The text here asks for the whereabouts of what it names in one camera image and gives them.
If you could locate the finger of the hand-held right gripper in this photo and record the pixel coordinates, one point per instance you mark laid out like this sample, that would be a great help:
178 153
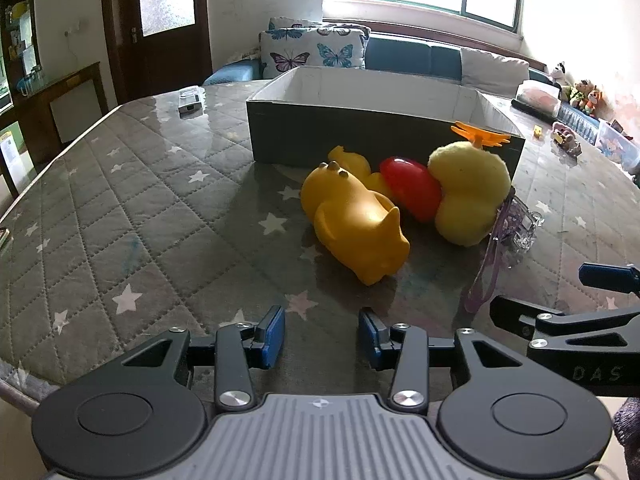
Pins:
602 276
510 310

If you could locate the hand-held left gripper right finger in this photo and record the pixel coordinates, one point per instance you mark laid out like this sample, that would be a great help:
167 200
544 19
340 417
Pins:
371 340

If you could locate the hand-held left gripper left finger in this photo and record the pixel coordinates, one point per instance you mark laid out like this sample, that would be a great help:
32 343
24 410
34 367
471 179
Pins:
270 337

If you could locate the yellow rubber pig toy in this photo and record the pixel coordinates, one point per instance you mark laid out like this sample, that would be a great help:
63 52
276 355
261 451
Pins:
355 220

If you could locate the red plastic egg toy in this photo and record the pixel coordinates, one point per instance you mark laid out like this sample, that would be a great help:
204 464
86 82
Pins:
412 187

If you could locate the yellow rubber duck toy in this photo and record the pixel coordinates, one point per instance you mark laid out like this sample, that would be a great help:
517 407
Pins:
357 162

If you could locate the dark cardboard box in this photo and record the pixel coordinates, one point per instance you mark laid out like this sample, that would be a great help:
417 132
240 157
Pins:
350 130

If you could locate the clear plastic container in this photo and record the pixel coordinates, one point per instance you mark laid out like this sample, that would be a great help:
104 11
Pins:
537 97

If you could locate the person's right hand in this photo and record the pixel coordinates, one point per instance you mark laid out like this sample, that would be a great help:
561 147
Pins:
629 427

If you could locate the clear storage box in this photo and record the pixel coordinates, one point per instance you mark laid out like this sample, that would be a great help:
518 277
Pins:
617 142

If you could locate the small yellow toy block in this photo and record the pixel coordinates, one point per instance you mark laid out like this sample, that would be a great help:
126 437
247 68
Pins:
537 132

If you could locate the grey star quilted table cover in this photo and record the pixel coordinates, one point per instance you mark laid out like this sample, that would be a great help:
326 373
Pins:
140 220

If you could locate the stuffed animals group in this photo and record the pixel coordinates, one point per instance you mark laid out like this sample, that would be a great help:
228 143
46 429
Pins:
587 96

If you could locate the black and white plush toy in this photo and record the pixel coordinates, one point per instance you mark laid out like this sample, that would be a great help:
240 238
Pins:
559 74

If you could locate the white cushion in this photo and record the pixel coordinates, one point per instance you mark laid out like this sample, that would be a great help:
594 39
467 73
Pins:
492 72

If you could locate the small silver box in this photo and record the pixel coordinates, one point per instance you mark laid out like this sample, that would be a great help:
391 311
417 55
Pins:
191 102

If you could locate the blue sofa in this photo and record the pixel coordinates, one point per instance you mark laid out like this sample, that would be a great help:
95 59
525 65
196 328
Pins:
415 55

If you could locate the large butterfly print pillow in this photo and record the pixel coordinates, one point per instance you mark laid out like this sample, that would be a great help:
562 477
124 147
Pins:
310 52

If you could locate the dark wooden door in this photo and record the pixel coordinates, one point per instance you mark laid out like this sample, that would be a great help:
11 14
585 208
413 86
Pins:
160 55

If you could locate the small butterfly print pillow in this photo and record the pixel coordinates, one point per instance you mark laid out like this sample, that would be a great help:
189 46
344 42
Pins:
290 22

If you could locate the wooden cabinet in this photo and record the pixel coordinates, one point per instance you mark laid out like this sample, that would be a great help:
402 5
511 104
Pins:
30 85

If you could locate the wall socket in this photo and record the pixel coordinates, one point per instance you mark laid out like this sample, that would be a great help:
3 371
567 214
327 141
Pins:
75 29

